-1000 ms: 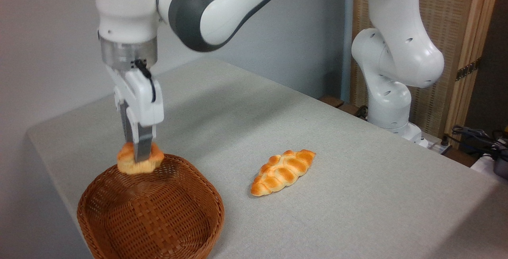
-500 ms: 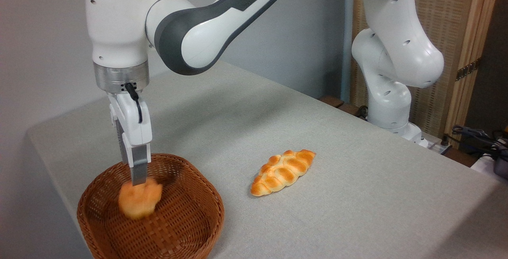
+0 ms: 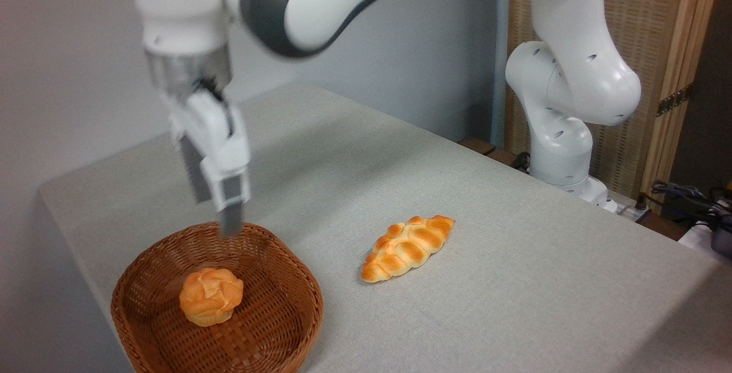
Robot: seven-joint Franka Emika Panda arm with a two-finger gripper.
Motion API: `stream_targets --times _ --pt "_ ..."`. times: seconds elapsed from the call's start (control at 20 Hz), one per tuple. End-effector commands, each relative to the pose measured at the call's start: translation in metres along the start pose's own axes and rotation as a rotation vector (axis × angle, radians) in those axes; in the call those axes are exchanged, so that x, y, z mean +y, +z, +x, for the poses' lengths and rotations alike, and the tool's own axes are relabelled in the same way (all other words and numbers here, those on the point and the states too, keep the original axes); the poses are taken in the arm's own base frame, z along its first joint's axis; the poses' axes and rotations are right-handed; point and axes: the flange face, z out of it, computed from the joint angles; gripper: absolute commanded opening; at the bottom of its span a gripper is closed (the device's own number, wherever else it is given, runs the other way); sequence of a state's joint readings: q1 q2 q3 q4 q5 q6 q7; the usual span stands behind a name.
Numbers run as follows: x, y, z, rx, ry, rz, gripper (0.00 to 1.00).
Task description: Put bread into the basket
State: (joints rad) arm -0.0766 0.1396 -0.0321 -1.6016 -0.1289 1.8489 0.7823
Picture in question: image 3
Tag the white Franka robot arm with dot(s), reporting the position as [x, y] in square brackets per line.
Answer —
[320, 7]

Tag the round orange bread bun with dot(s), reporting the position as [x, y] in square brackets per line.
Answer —
[210, 296]

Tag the grey tablecloth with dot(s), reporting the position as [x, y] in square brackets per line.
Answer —
[514, 281]

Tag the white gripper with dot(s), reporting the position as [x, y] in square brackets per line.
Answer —
[220, 138]

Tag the brown woven wicker basket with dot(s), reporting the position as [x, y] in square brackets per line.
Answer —
[274, 316]

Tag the long braided bread loaf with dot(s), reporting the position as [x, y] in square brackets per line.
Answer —
[407, 246]

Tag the grey box with white sheet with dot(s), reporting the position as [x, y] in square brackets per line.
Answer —
[721, 241]

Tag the pale blue vertical pipe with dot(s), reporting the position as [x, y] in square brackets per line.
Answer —
[501, 47]

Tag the dark metal screen hinge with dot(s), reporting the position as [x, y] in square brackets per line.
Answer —
[673, 99]

